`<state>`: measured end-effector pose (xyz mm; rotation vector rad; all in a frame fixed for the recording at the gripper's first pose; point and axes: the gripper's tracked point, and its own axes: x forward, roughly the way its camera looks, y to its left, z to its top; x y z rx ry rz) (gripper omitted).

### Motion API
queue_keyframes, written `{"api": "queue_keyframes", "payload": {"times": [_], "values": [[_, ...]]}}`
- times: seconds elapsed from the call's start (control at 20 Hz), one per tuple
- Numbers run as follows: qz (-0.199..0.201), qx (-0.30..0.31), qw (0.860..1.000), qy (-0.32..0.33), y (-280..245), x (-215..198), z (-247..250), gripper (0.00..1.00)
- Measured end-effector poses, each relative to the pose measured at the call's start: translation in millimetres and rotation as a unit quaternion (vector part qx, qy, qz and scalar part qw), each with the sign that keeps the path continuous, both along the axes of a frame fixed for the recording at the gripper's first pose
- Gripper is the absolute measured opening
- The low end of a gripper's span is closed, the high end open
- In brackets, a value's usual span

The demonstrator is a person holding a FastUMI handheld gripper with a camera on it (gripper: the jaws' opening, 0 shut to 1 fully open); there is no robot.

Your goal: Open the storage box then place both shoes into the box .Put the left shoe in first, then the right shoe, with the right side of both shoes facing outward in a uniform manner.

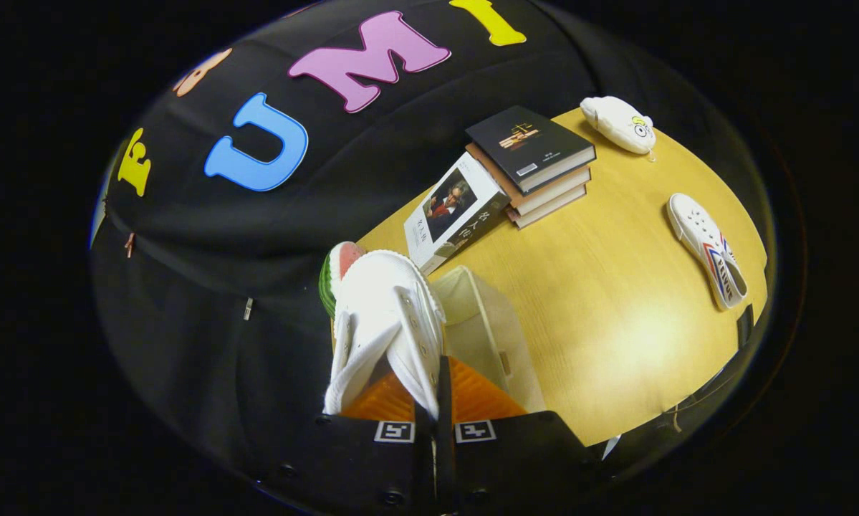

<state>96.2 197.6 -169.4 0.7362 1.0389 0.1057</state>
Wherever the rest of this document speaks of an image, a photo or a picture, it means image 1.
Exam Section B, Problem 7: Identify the brown cover book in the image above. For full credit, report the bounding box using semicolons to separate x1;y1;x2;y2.
465;143;592;216

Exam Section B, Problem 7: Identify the white round plush toy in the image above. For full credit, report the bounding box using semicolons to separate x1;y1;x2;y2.
580;96;657;156

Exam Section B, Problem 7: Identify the thin tan book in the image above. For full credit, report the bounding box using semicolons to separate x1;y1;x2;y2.
507;185;587;229

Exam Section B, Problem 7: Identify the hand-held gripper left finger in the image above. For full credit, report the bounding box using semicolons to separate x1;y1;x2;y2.
254;369;441;513

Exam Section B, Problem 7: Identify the watermelon slice toy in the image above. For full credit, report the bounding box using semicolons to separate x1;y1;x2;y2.
318;241;367;318

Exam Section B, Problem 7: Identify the black cover book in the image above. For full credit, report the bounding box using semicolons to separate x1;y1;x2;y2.
464;105;597;194

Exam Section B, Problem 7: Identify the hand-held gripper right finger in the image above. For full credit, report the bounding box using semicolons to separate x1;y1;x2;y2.
436;356;605;513

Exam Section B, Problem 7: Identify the cream fabric storage box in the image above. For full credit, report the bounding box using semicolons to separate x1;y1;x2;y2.
429;266;547;414

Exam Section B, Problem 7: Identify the white canvas shoe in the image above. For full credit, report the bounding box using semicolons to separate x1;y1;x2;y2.
667;193;749;312
322;249;447;421

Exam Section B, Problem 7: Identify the white portrait cover book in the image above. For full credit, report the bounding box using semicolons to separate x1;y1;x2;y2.
403;151;510;276

